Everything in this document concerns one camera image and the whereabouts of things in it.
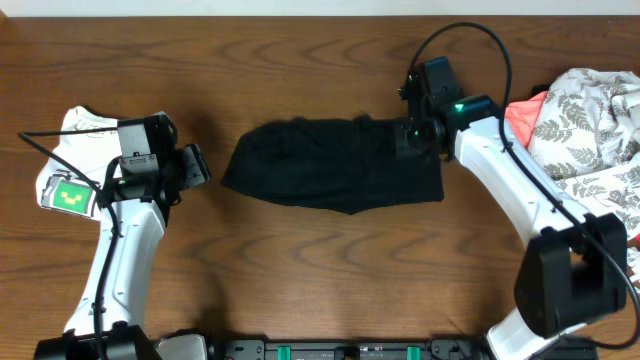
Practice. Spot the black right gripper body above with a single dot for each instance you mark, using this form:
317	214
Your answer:
411	139

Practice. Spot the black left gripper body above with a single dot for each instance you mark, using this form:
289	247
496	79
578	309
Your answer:
190	169

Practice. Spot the black t-shirt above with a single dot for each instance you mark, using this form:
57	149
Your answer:
348	166

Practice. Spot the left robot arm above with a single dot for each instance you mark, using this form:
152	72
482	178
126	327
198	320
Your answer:
108	322

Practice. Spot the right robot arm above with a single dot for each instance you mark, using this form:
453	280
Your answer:
572	273

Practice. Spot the coral pink garment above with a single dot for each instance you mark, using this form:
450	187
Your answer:
522	117

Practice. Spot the folded white pixel-print t-shirt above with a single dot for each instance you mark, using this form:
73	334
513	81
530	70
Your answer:
123	158

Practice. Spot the white fern-print garment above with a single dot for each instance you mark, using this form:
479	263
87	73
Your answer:
587	139

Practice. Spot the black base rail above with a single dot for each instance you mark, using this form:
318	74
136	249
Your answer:
434	349

